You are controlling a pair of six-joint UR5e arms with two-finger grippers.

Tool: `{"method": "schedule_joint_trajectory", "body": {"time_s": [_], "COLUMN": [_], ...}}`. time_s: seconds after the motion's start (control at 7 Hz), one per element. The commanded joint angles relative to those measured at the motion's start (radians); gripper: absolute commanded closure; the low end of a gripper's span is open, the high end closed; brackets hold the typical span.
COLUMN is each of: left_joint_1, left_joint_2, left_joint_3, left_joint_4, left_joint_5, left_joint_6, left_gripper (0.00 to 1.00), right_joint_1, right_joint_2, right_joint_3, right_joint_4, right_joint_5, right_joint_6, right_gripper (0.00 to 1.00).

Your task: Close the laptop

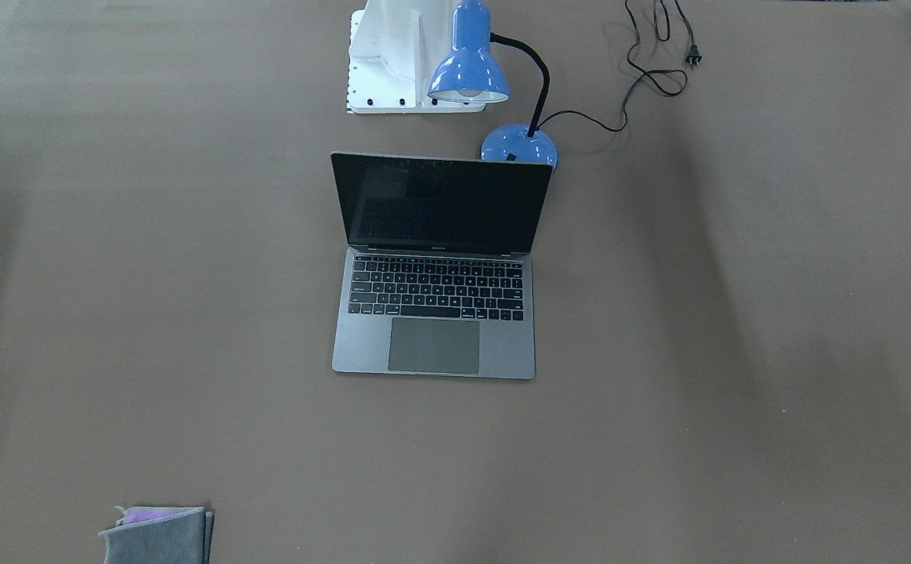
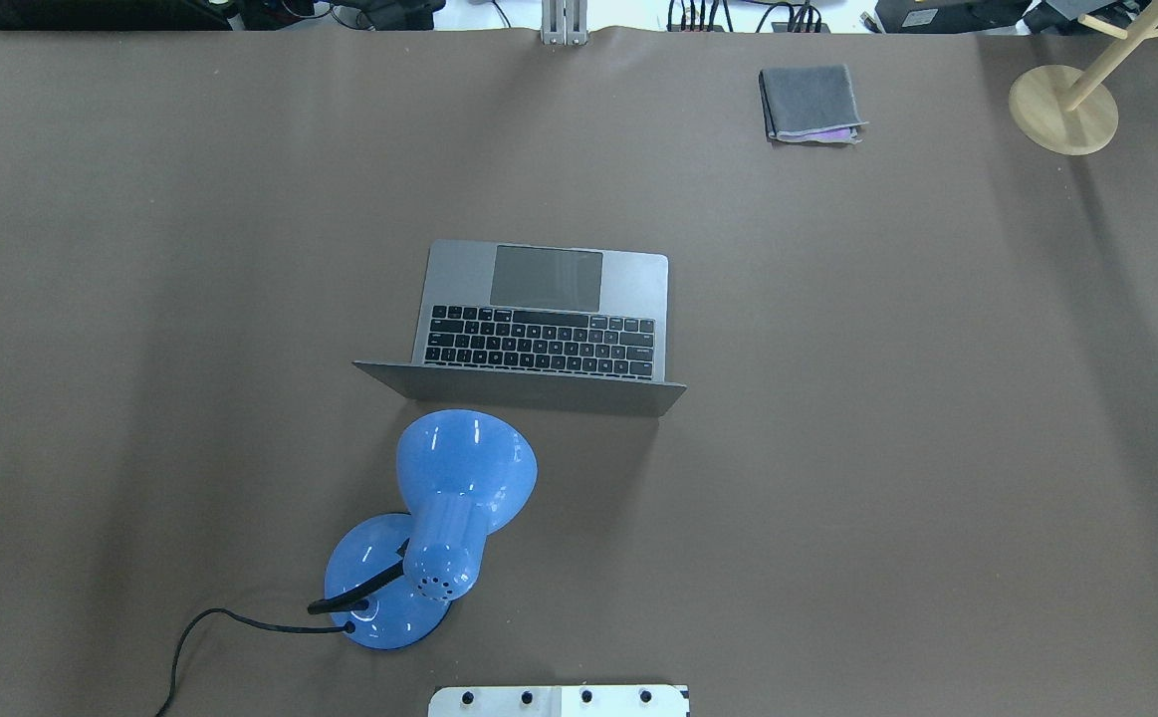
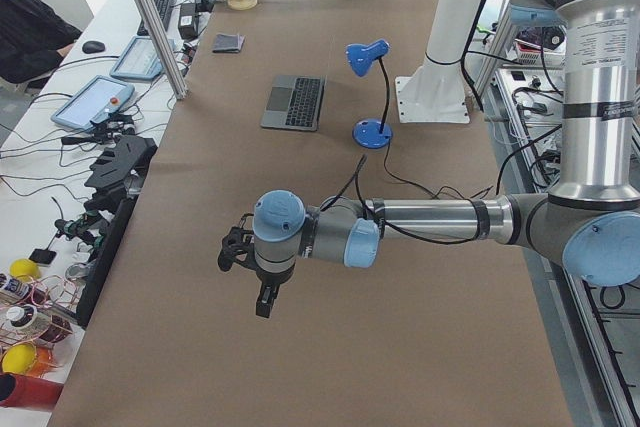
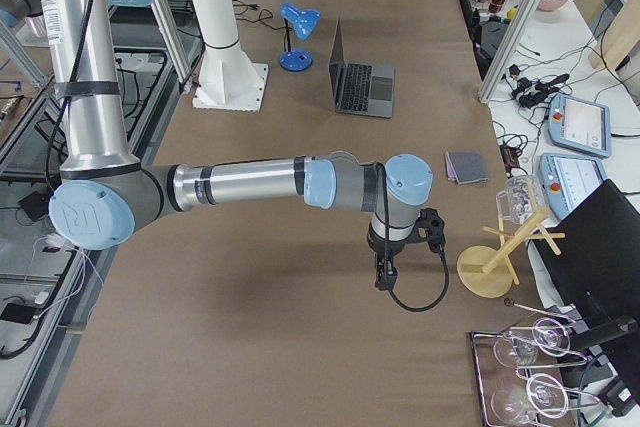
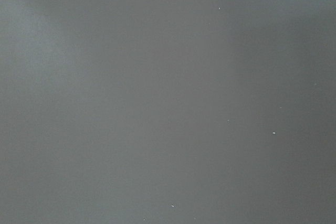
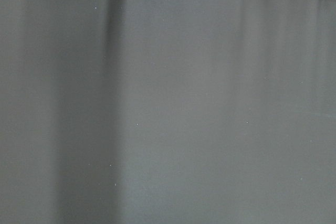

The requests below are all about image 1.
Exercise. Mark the grey laptop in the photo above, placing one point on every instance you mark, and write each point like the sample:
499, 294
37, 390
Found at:
438, 274

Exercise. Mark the blue desk lamp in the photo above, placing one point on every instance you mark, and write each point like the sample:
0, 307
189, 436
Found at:
470, 74

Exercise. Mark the grey folded cloth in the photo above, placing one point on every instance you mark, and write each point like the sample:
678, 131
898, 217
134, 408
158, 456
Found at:
146, 534

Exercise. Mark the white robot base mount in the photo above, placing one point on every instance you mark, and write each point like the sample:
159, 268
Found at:
395, 48

